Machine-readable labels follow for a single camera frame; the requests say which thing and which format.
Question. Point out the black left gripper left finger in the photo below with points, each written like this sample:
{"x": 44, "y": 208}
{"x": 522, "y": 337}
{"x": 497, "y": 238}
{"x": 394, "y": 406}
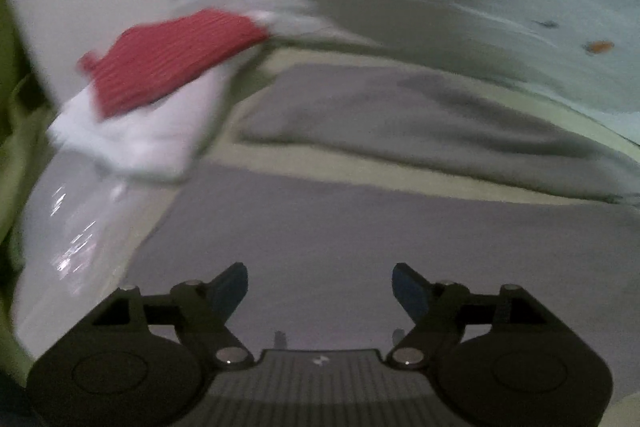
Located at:
{"x": 203, "y": 311}

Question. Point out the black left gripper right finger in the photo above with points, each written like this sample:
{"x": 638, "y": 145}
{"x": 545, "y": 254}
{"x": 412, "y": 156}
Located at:
{"x": 435, "y": 309}

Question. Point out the grey fleece garment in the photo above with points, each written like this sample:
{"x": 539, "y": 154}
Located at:
{"x": 326, "y": 303}

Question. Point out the clear plastic storage bag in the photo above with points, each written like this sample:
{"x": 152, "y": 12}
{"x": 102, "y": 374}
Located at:
{"x": 79, "y": 230}

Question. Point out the green grid cutting mat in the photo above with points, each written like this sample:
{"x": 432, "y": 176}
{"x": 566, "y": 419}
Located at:
{"x": 341, "y": 156}

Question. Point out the white folded cloth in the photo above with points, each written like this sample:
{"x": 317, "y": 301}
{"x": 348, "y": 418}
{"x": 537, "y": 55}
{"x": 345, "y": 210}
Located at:
{"x": 160, "y": 139}

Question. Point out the red knitted folded cloth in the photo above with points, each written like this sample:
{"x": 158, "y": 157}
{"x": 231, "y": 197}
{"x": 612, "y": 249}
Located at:
{"x": 150, "y": 61}

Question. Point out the olive green fabric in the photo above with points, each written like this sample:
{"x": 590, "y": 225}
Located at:
{"x": 25, "y": 114}

